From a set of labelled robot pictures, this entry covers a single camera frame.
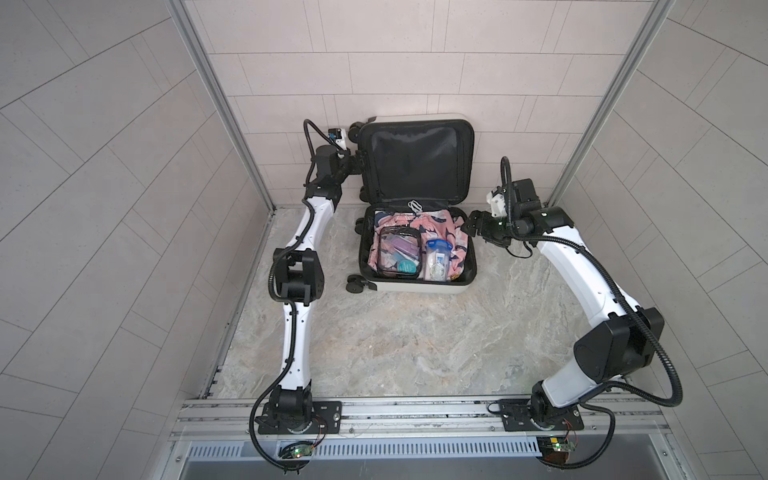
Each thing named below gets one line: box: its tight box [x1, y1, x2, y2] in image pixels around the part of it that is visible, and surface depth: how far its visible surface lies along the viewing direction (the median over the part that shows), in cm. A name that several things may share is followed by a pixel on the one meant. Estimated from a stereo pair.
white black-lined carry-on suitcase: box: [346, 114, 477, 294], surface depth 96 cm
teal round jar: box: [397, 260, 417, 273], surface depth 93 cm
